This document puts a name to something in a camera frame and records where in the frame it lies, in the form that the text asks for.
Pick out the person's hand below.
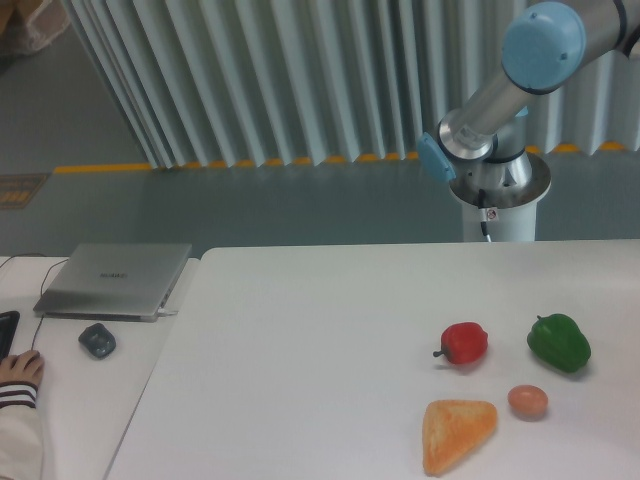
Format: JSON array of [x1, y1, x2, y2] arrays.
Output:
[[0, 350, 45, 389]]

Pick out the white sleeved forearm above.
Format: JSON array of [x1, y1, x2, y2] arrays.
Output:
[[1, 381, 44, 479]]

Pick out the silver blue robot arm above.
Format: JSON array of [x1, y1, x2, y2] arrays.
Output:
[[417, 1, 639, 182]]

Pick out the red toy pepper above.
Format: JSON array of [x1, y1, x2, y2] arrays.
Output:
[[433, 322, 488, 365]]

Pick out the green toy pepper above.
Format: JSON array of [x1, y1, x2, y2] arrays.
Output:
[[526, 313, 591, 374]]

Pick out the black keyboard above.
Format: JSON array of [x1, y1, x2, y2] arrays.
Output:
[[0, 310, 20, 360]]

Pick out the silver closed laptop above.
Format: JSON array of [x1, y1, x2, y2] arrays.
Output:
[[33, 243, 192, 321]]

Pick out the white corrugated folding partition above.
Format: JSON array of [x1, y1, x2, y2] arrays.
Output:
[[58, 0, 640, 170]]

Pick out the triangular toy toast slice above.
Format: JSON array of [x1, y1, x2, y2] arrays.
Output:
[[422, 400, 498, 476]]

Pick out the brown toy egg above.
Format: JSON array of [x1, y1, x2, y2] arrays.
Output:
[[507, 385, 549, 418]]

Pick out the black mouse cable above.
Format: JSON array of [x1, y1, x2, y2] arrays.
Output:
[[0, 252, 76, 353]]

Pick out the white usb cable plug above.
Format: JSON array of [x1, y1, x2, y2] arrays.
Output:
[[157, 309, 178, 318]]

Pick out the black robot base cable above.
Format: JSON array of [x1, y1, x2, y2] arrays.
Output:
[[477, 187, 494, 244]]

